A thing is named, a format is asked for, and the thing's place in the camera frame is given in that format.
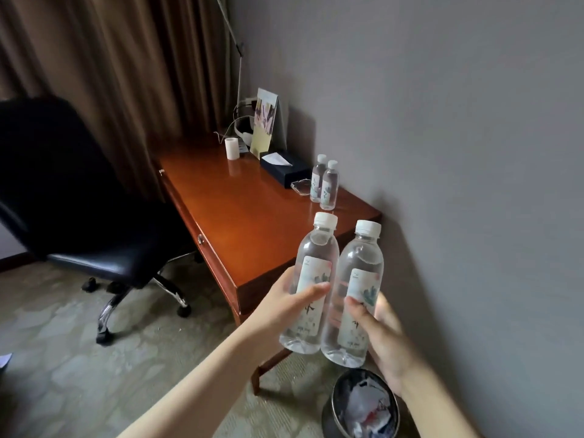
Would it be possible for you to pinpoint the brown curtain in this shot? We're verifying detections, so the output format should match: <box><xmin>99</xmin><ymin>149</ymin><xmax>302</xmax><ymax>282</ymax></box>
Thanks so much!
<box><xmin>0</xmin><ymin>0</ymin><xmax>242</xmax><ymax>205</ymax></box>

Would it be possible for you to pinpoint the clear water bottle white cap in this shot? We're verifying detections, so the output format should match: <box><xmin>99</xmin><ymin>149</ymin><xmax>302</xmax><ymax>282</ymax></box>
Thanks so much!
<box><xmin>321</xmin><ymin>220</ymin><xmax>385</xmax><ymax>368</ymax></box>
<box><xmin>319</xmin><ymin>160</ymin><xmax>339</xmax><ymax>211</ymax></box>
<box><xmin>279</xmin><ymin>212</ymin><xmax>340</xmax><ymax>354</ymax></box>
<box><xmin>310</xmin><ymin>154</ymin><xmax>328</xmax><ymax>203</ymax></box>

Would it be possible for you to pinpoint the person's left hand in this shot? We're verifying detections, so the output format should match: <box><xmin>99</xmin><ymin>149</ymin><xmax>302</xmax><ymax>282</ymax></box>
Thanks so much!
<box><xmin>246</xmin><ymin>267</ymin><xmax>331</xmax><ymax>345</ymax></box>

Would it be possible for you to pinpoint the black leather office chair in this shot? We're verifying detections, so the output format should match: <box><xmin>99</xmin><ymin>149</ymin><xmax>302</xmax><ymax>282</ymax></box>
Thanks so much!
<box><xmin>0</xmin><ymin>95</ymin><xmax>202</xmax><ymax>346</ymax></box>

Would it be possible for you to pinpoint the white cable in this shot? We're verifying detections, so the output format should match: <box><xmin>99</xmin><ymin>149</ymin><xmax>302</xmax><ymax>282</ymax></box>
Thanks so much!
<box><xmin>214</xmin><ymin>104</ymin><xmax>256</xmax><ymax>144</ymax></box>

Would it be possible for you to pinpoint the person's right forearm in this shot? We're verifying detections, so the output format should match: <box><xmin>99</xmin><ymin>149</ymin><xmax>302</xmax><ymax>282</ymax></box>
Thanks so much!
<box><xmin>397</xmin><ymin>365</ymin><xmax>482</xmax><ymax>438</ymax></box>

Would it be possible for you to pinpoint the silver desk lamp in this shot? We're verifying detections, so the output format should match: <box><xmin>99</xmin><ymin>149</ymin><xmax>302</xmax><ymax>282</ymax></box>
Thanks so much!
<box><xmin>214</xmin><ymin>0</ymin><xmax>254</xmax><ymax>146</ymax></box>

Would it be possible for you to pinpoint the brown wooden desk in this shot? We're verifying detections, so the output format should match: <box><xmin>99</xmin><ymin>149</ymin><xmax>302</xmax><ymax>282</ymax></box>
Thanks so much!
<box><xmin>152</xmin><ymin>140</ymin><xmax>383</xmax><ymax>396</ymax></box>

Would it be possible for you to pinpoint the round metal waste bin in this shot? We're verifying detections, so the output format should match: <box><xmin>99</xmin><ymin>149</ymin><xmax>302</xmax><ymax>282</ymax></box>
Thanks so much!
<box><xmin>321</xmin><ymin>370</ymin><xmax>402</xmax><ymax>438</ymax></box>

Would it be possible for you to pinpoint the person's right hand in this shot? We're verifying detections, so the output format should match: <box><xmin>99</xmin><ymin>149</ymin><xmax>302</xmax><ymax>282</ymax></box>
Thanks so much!
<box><xmin>343</xmin><ymin>292</ymin><xmax>427</xmax><ymax>399</ymax></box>

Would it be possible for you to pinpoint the crumpled trash in bin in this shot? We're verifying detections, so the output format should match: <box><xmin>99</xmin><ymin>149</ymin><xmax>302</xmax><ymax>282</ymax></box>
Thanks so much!
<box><xmin>337</xmin><ymin>377</ymin><xmax>397</xmax><ymax>438</ymax></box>

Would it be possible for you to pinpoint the person's left forearm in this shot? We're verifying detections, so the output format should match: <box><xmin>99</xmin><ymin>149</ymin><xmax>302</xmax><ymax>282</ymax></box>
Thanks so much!
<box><xmin>116</xmin><ymin>326</ymin><xmax>274</xmax><ymax>438</ymax></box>

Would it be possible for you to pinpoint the black tissue box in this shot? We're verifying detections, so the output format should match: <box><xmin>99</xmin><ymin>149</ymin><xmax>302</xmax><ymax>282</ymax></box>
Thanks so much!
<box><xmin>260</xmin><ymin>150</ymin><xmax>312</xmax><ymax>189</ymax></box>

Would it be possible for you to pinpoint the standing printed card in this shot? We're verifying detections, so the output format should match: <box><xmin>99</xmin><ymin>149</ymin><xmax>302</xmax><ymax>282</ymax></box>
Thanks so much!
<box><xmin>249</xmin><ymin>88</ymin><xmax>288</xmax><ymax>160</ymax></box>

